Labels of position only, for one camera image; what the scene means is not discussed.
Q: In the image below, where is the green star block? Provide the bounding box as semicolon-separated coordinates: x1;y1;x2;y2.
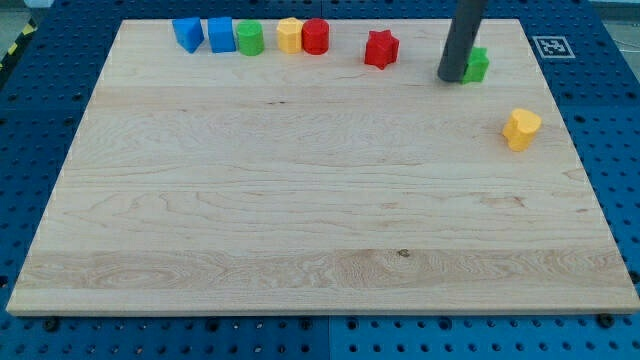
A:
461;47;490;84

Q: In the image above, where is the red star block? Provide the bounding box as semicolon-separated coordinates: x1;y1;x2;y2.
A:
364;29;399;70

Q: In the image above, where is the yellow heart block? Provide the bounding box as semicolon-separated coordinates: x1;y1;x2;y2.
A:
501;108;542;152

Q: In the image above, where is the wooden board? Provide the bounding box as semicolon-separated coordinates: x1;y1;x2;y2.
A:
7;19;639;317

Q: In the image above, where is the red cylinder block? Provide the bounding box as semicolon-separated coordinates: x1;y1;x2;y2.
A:
302;18;330;55

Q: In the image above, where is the yellow hexagon block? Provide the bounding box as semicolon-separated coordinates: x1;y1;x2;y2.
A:
276;17;303;54

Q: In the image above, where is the green cylinder block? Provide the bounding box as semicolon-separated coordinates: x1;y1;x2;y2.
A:
236;20;264;56

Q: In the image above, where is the blue cube block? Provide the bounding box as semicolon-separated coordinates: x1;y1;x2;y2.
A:
207;17;236;54

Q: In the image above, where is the blue triangle block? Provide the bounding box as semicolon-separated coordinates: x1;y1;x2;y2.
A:
172;17;204;54

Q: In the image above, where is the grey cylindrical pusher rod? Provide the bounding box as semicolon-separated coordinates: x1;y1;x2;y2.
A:
437;0;488;82

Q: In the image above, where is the white fiducial marker tag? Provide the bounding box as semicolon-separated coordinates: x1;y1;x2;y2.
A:
532;35;575;59

